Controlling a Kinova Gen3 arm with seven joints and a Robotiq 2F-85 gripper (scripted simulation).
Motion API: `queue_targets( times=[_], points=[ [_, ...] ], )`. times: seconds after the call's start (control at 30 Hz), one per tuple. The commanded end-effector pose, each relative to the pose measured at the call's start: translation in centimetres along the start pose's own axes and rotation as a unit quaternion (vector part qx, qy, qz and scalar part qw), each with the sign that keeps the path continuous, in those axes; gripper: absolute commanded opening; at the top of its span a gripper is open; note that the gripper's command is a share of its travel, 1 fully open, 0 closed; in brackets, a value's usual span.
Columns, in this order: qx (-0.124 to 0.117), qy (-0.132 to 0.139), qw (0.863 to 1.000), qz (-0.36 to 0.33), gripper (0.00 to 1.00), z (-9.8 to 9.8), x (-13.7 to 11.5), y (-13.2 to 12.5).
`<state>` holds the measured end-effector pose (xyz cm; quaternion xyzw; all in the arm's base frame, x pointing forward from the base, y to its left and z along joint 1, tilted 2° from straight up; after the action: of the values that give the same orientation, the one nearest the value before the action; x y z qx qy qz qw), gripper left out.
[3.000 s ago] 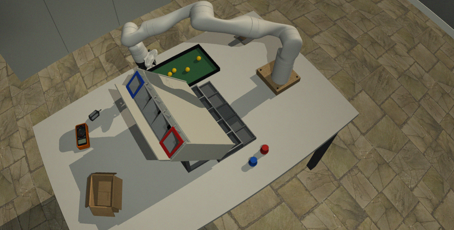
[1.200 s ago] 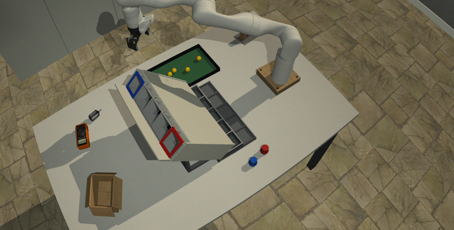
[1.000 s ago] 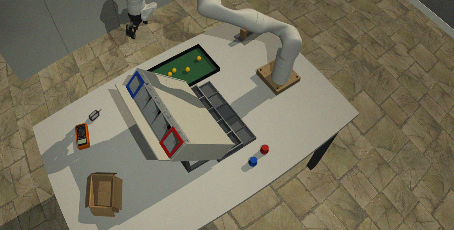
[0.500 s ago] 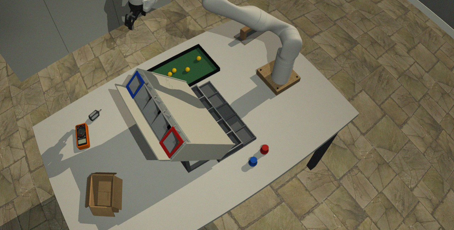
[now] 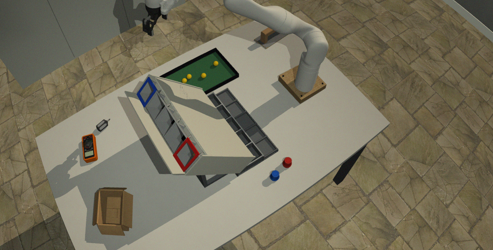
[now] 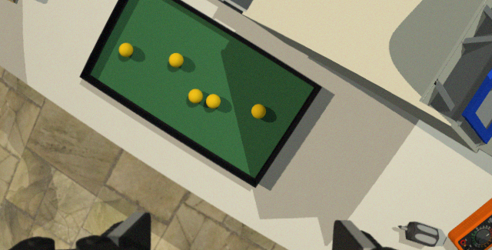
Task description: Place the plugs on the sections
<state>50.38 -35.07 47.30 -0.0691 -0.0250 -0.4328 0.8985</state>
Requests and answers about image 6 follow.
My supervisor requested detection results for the orange digital multimeter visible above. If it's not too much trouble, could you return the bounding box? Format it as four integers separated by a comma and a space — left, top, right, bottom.
448, 198, 492, 250

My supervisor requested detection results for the blue square band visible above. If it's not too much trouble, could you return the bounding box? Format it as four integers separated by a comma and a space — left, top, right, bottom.
462, 69, 492, 144

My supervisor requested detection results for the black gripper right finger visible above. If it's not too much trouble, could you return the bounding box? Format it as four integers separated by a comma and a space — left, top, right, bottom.
332, 220, 397, 250

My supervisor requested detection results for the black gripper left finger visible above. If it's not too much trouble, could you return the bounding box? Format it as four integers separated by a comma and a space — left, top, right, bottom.
9, 212, 151, 250

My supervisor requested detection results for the yellow ball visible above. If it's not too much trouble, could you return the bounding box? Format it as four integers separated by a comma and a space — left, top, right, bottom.
169, 53, 184, 68
251, 104, 266, 118
206, 94, 221, 108
119, 43, 134, 57
188, 89, 203, 103

